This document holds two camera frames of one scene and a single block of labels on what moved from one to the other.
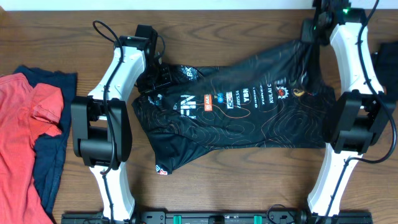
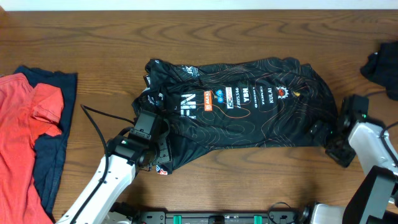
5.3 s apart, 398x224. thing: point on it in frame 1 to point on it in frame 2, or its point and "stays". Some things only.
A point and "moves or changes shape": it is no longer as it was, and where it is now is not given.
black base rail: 217,217 stays
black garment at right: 385,57 stays
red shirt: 27,112 stays
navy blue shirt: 50,150 stays
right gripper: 306,33 to 343,157
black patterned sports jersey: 273,96 moves or changes shape
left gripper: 165,71 to 166,154
